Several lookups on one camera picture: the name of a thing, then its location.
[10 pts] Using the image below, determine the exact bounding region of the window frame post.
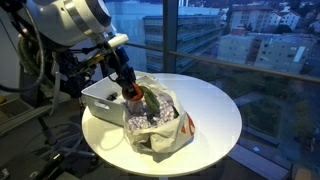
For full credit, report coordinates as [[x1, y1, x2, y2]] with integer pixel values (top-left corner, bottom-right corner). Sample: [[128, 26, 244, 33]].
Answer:
[[163, 0, 178, 73]]

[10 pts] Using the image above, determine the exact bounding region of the purple checkered cloth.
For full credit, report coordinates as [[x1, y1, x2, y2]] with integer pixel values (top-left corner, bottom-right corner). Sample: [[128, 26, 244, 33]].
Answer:
[[126, 97, 178, 131]]

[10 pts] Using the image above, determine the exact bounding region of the grey hose bundle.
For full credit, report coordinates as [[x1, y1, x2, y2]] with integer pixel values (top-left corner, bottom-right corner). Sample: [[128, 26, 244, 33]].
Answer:
[[17, 33, 48, 88]]

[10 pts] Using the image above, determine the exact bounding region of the white round table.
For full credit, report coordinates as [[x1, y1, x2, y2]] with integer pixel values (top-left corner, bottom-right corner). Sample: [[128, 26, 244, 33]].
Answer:
[[82, 73, 242, 180]]

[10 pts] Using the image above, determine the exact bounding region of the yellow wrist camera box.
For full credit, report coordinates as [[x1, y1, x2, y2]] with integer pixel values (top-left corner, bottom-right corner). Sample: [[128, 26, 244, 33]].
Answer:
[[79, 54, 104, 68]]

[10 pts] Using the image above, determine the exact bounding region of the white storage container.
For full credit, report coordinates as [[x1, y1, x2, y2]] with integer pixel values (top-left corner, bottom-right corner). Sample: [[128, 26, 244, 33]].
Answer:
[[82, 77, 129, 127]]

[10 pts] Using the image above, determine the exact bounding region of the window railing bar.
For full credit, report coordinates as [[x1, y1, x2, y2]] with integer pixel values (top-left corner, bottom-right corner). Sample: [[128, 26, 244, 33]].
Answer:
[[125, 42, 320, 84]]

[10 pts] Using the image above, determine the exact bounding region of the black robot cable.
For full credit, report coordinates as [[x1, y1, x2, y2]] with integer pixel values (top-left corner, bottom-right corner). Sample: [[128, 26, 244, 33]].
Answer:
[[0, 3, 121, 94]]

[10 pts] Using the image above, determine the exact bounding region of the white plastic bag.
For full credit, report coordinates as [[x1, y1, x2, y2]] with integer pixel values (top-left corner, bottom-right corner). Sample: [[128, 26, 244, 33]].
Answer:
[[124, 76, 195, 153]]

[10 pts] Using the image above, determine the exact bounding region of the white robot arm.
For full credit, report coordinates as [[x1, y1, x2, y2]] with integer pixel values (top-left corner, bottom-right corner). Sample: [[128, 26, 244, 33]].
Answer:
[[17, 0, 143, 101]]

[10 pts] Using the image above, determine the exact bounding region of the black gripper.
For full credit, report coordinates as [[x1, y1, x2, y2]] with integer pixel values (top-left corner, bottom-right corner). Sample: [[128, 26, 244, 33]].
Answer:
[[108, 47, 139, 100]]

